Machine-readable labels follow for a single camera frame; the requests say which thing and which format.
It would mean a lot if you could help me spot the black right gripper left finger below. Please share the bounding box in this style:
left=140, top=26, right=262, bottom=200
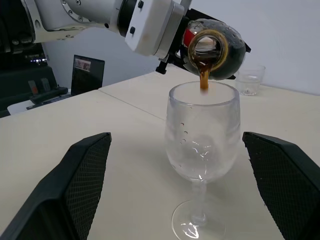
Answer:
left=0, top=132, right=112, bottom=240

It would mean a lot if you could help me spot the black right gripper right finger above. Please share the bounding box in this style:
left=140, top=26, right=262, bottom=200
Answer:
left=241, top=131, right=320, bottom=240

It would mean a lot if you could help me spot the dark cola bottle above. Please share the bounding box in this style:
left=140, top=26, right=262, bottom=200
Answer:
left=183, top=18, right=247, bottom=82

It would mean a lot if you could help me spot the clear wine glass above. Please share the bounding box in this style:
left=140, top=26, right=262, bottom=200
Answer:
left=163, top=80, right=242, bottom=240

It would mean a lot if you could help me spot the clear stemless glass tumbler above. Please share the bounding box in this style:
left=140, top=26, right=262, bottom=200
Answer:
left=234, top=64, right=267, bottom=97

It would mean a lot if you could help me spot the dark laptop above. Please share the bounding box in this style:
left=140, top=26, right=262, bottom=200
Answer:
left=6, top=54, right=106, bottom=116

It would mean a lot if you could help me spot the black device with orange marks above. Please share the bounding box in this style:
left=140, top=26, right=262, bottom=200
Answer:
left=26, top=77, right=70, bottom=106

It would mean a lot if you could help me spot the electronics rack with lights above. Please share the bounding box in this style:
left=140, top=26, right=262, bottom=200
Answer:
left=22, top=45, right=49, bottom=68

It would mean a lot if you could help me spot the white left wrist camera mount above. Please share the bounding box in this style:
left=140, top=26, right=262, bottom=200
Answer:
left=124, top=0, right=186, bottom=57

